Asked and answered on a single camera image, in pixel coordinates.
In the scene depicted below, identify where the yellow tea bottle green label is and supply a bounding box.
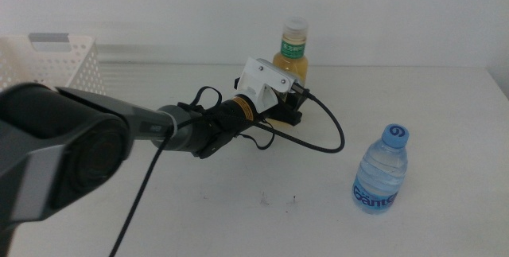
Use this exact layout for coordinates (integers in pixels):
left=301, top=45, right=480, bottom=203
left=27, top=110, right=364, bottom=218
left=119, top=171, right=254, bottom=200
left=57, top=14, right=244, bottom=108
left=272, top=16, right=309, bottom=129

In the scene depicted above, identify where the blue capped water bottle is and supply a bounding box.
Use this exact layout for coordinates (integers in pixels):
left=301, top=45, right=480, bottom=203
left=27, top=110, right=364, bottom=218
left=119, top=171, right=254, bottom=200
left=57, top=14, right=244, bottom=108
left=352, top=123, right=410, bottom=215

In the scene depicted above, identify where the white perforated plastic basket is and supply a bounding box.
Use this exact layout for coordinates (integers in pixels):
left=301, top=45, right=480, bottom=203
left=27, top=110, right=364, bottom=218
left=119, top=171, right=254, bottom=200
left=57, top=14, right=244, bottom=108
left=0, top=33, right=107, bottom=95

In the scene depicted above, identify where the thin black left gripper cable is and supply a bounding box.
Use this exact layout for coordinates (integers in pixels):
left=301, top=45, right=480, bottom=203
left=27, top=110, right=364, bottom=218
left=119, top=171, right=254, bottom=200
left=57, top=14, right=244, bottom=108
left=188, top=85, right=275, bottom=150

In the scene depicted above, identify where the grey wall rail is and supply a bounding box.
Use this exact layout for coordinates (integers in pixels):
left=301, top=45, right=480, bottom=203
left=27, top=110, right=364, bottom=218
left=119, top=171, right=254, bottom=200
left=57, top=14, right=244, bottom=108
left=97, top=44, right=275, bottom=66

